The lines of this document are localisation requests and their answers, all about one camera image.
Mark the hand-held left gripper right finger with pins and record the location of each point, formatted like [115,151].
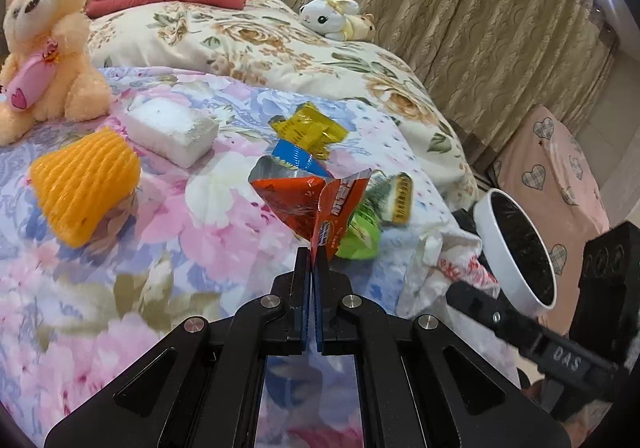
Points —
[320,323]

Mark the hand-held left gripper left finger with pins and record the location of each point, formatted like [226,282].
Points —
[304,308]

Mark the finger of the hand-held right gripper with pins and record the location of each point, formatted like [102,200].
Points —
[492,318]

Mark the white rimmed trash bin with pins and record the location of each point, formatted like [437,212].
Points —
[500,253]

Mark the white plastic bag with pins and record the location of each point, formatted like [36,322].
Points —
[450,268]

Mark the orange foil snack bag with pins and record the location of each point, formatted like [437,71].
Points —
[285,200]

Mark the green yellow snack wrapper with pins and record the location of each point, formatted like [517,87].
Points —
[397,198]

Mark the blue snack wrapper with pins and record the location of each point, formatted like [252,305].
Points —
[297,157]

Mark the white foam net sleeve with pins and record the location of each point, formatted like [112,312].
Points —
[170,127]

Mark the orange foam net sleeve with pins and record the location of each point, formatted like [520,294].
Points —
[85,183]

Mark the pink heart print cloth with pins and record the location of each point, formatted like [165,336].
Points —
[550,152]

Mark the cream floral duvet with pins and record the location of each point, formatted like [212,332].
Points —
[300,57]

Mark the small tan bear plush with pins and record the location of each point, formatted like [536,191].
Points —
[364,26]

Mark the white bunny plush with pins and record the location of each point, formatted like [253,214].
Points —
[327,15]

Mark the beige patterned curtains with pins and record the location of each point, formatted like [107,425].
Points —
[425,2]

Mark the cream teddy bear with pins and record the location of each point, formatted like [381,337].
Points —
[50,52]

